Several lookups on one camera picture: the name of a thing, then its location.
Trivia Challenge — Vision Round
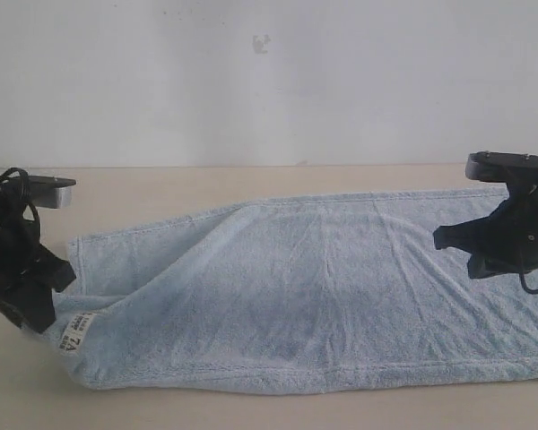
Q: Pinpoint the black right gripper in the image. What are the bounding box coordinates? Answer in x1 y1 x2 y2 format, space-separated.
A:
433 185 538 280

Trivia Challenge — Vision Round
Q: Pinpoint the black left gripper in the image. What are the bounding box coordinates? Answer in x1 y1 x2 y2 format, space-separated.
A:
0 168 76 333

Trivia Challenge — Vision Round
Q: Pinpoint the light blue fluffy towel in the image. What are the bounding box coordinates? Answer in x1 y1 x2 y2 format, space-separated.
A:
42 187 538 394

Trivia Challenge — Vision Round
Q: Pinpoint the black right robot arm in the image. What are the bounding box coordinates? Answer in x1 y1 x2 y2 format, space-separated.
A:
433 181 538 280

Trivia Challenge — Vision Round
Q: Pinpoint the white printed clothing size label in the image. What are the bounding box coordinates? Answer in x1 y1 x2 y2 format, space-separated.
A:
58 313 96 354

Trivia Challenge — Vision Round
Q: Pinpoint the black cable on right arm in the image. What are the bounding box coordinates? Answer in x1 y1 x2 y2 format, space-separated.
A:
517 263 538 297

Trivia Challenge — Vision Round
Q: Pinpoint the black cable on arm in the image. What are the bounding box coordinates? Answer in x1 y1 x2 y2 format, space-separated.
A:
0 168 41 234
517 263 538 297

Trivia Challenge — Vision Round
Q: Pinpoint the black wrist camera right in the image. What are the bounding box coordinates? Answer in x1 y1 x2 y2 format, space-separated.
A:
464 150 538 196

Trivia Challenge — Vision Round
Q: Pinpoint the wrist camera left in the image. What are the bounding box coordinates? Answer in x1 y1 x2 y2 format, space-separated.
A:
30 176 77 209

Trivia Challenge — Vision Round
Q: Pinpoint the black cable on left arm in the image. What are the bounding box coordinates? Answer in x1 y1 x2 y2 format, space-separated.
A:
0 168 41 234

